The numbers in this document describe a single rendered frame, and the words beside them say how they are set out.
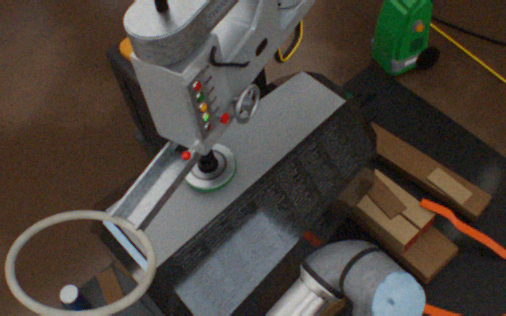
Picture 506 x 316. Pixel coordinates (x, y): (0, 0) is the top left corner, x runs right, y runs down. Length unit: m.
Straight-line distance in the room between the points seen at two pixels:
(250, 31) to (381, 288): 1.25
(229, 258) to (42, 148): 1.97
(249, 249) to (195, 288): 0.27
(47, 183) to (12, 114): 0.72
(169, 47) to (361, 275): 0.92
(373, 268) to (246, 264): 1.30
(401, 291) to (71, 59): 3.68
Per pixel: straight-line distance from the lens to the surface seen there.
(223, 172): 2.41
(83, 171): 3.82
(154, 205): 2.10
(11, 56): 4.82
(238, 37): 2.15
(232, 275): 2.43
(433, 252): 3.17
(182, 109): 2.00
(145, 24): 1.82
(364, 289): 1.19
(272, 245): 2.49
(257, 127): 2.60
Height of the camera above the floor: 2.89
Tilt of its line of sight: 54 degrees down
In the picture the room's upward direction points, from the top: 11 degrees counter-clockwise
